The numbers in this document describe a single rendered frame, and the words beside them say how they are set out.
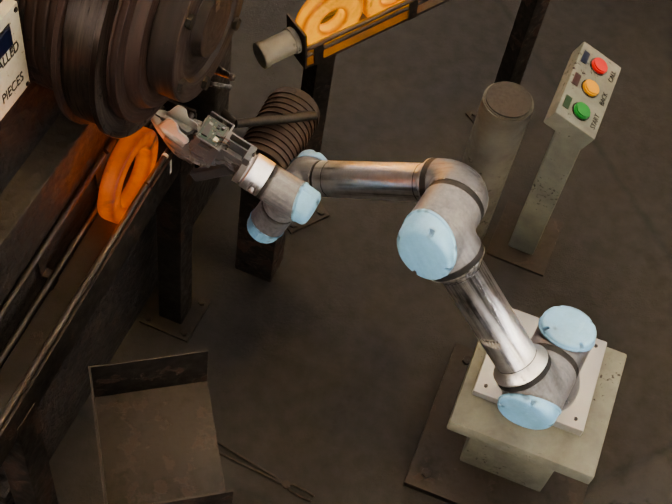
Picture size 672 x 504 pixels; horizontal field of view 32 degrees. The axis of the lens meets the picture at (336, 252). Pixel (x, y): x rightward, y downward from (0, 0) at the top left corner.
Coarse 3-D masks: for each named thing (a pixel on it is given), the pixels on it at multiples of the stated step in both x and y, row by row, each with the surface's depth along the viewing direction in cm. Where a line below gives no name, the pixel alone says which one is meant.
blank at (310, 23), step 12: (312, 0) 244; (324, 0) 243; (336, 0) 245; (348, 0) 248; (360, 0) 250; (300, 12) 246; (312, 12) 244; (324, 12) 246; (336, 12) 254; (348, 12) 251; (360, 12) 253; (300, 24) 247; (312, 24) 247; (324, 24) 254; (336, 24) 254; (348, 24) 254; (312, 36) 250; (324, 36) 253
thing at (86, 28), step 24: (72, 0) 171; (96, 0) 170; (72, 24) 172; (96, 24) 170; (72, 48) 174; (96, 48) 172; (72, 72) 177; (96, 72) 175; (72, 96) 182; (96, 96) 179; (96, 120) 184; (120, 120) 192; (144, 120) 204
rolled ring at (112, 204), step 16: (144, 128) 214; (128, 144) 209; (144, 144) 214; (112, 160) 208; (128, 160) 208; (144, 160) 221; (112, 176) 207; (144, 176) 222; (112, 192) 208; (128, 192) 222; (112, 208) 210
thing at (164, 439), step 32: (192, 352) 201; (96, 384) 203; (128, 384) 205; (160, 384) 208; (192, 384) 210; (96, 416) 193; (128, 416) 206; (160, 416) 206; (192, 416) 207; (128, 448) 203; (160, 448) 204; (192, 448) 204; (128, 480) 200; (160, 480) 201; (192, 480) 202
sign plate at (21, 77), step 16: (0, 16) 169; (16, 16) 173; (0, 32) 170; (16, 32) 175; (16, 48) 177; (0, 64) 174; (16, 64) 179; (0, 80) 176; (16, 80) 181; (0, 96) 178; (16, 96) 183; (0, 112) 180
